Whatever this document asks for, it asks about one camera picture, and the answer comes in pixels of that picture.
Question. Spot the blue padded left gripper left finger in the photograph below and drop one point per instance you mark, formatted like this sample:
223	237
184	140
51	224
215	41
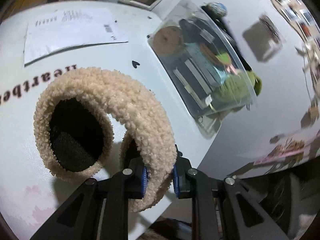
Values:
143	181

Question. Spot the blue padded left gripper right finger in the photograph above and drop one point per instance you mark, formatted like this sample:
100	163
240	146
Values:
175	180

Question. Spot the purple handled round hairbrush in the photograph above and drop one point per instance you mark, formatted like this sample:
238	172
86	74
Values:
215	9

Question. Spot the green plush toy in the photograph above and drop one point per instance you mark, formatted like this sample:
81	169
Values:
237	90

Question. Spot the clear plastic storage bin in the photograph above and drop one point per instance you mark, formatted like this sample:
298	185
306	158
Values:
205	61

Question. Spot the brown round plush item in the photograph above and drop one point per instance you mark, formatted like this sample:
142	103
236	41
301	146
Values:
168	41

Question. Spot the white printed paper sheet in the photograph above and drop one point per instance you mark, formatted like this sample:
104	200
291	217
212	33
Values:
70	28

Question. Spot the clear wall mounted organizer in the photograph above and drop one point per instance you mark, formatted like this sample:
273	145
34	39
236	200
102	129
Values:
264	39

